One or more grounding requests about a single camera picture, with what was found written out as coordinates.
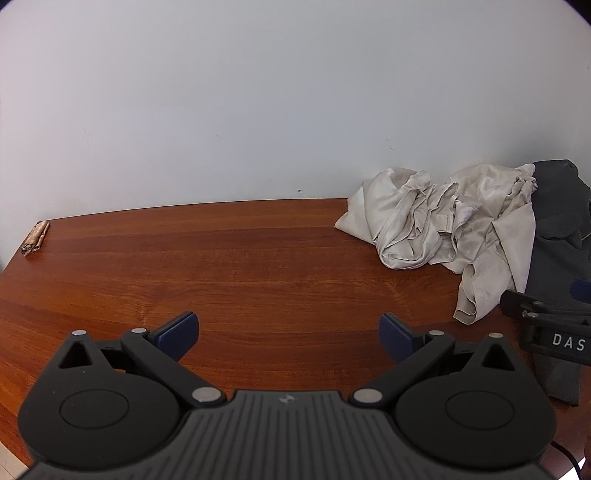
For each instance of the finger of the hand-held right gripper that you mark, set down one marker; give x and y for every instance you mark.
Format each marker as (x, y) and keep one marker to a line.
(517, 302)
(581, 290)

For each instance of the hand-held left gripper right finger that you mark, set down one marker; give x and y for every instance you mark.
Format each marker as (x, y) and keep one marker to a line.
(392, 337)

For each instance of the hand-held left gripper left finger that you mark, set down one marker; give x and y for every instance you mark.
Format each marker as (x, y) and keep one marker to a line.
(178, 334)

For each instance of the cream white garment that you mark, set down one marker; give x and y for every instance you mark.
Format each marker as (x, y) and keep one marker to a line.
(369, 207)

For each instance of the beige satin garment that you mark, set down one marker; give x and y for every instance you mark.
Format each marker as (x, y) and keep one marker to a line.
(503, 240)

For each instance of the dark grey garment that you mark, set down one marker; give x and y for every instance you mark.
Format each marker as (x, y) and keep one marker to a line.
(558, 198)

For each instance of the patterned folded cloth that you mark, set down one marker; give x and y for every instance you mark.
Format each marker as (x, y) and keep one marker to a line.
(34, 237)

